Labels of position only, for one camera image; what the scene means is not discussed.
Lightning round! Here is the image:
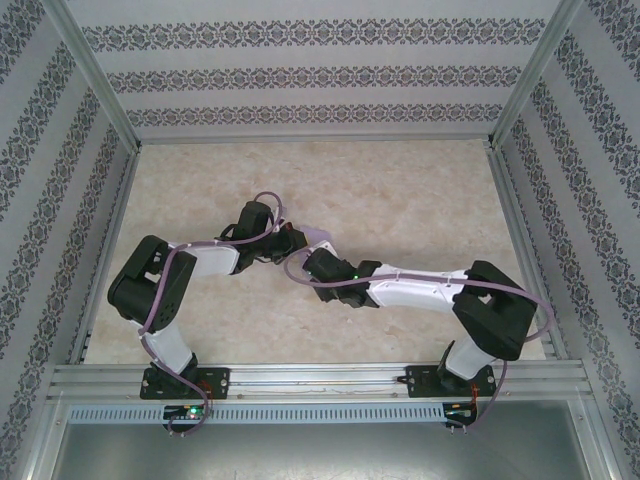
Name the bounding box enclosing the grey metal sheet panel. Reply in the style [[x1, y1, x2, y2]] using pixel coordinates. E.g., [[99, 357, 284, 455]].
[[29, 422, 614, 480]]

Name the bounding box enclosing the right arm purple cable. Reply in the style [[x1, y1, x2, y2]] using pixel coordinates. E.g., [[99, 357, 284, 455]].
[[283, 249, 556, 436]]

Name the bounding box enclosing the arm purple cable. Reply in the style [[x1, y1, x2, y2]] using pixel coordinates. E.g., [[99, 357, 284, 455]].
[[283, 249, 556, 436], [138, 191, 287, 437]]

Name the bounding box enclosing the aluminium back rail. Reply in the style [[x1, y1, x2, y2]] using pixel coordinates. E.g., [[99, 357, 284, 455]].
[[134, 130, 494, 146]]

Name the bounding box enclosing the aluminium mounting rail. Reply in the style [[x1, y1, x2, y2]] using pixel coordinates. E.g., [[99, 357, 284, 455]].
[[47, 360, 594, 401]]

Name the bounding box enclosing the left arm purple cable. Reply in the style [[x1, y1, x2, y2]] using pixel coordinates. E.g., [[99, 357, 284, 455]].
[[138, 191, 287, 437]]

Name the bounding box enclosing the aluminium side rail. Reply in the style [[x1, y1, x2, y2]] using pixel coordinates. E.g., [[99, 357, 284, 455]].
[[67, 144, 144, 364], [487, 144, 569, 361]]

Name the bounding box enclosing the grey slotted cable duct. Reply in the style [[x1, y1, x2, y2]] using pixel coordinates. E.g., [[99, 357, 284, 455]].
[[67, 403, 446, 425]]

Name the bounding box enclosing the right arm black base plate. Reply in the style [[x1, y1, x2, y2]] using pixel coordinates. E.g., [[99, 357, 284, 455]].
[[407, 364, 499, 400]]

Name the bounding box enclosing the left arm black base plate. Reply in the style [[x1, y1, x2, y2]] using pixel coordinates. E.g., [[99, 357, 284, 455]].
[[139, 367, 232, 401]]

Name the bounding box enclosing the aluminium frame post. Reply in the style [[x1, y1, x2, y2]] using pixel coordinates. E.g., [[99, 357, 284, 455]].
[[42, 0, 144, 151], [485, 0, 590, 149]]

